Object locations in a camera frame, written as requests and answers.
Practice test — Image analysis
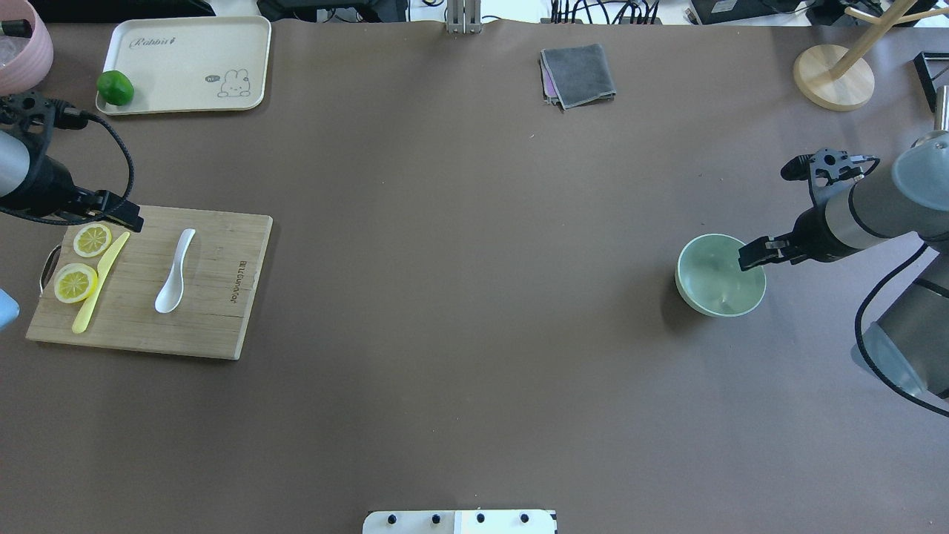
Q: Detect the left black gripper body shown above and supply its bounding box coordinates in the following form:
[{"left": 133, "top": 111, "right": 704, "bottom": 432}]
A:
[{"left": 7, "top": 156, "right": 112, "bottom": 223}]

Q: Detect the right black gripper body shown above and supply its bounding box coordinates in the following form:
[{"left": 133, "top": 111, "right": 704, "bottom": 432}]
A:
[{"left": 776, "top": 208, "right": 835, "bottom": 264}]

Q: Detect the green bowl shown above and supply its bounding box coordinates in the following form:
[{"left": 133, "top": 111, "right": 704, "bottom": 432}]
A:
[{"left": 675, "top": 234, "right": 768, "bottom": 318}]

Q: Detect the white ceramic spoon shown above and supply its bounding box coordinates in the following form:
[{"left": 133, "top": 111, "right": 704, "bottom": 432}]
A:
[{"left": 153, "top": 228, "right": 196, "bottom": 314}]

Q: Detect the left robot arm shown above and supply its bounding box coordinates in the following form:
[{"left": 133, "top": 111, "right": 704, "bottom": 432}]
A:
[{"left": 1, "top": 132, "right": 145, "bottom": 232}]

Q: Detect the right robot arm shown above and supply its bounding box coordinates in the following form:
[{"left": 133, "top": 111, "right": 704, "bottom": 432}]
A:
[{"left": 738, "top": 131, "right": 948, "bottom": 415}]

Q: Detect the pink ribbed bowl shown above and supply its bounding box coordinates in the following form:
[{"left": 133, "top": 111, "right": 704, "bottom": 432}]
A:
[{"left": 1, "top": 1, "right": 54, "bottom": 96}]

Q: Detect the single lemon slice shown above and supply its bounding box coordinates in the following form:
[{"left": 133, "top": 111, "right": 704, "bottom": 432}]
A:
[{"left": 73, "top": 222, "right": 113, "bottom": 258}]

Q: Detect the yellow plastic knife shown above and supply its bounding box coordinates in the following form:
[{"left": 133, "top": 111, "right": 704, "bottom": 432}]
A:
[{"left": 71, "top": 232, "right": 131, "bottom": 334}]

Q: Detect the front stacked lemon slice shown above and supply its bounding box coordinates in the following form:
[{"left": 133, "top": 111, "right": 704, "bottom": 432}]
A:
[{"left": 52, "top": 263, "right": 99, "bottom": 304}]

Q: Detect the green lime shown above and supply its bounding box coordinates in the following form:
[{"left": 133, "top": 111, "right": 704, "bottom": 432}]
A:
[{"left": 96, "top": 70, "right": 135, "bottom": 106}]

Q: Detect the light blue cup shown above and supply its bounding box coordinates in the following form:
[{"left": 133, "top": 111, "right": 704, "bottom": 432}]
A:
[{"left": 0, "top": 289, "right": 20, "bottom": 331}]

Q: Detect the bamboo cutting board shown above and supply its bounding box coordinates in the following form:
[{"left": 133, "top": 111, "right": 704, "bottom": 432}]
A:
[{"left": 26, "top": 205, "right": 274, "bottom": 360}]

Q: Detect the cream rabbit tray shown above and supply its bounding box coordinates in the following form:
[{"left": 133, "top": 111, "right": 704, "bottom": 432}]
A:
[{"left": 96, "top": 15, "right": 271, "bottom": 116}]

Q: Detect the wooden stand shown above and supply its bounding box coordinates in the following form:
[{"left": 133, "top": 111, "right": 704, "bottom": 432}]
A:
[{"left": 793, "top": 1, "right": 948, "bottom": 112}]

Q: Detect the metal scoop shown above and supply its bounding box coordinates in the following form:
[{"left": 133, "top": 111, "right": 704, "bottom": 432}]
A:
[{"left": 934, "top": 85, "right": 949, "bottom": 132}]

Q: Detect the grey folded cloth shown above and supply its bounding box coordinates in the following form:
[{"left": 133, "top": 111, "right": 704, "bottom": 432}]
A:
[{"left": 539, "top": 44, "right": 617, "bottom": 111}]

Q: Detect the white control box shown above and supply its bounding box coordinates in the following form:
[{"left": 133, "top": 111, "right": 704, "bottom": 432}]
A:
[{"left": 362, "top": 508, "right": 558, "bottom": 533}]

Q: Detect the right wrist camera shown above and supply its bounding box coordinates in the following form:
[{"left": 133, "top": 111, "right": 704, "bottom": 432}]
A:
[{"left": 779, "top": 148, "right": 881, "bottom": 207}]

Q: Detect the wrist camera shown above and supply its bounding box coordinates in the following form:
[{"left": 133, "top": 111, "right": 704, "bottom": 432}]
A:
[
  {"left": 779, "top": 148, "right": 881, "bottom": 207},
  {"left": 1, "top": 90, "right": 89, "bottom": 148}
]

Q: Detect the left camera cable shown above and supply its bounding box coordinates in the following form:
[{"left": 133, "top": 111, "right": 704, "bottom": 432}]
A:
[{"left": 0, "top": 111, "right": 136, "bottom": 226}]

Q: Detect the camera cable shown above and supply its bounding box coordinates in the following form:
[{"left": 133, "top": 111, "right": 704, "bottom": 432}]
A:
[
  {"left": 854, "top": 243, "right": 949, "bottom": 418},
  {"left": 0, "top": 111, "right": 136, "bottom": 226}
]

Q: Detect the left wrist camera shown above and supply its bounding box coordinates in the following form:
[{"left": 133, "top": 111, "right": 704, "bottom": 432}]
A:
[{"left": 1, "top": 90, "right": 89, "bottom": 148}]

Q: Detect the right camera cable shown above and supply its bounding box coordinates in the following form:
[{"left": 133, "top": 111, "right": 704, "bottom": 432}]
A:
[{"left": 854, "top": 243, "right": 949, "bottom": 418}]

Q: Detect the aluminium frame post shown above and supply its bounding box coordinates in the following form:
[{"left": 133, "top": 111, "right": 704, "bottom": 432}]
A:
[{"left": 445, "top": 0, "right": 482, "bottom": 34}]

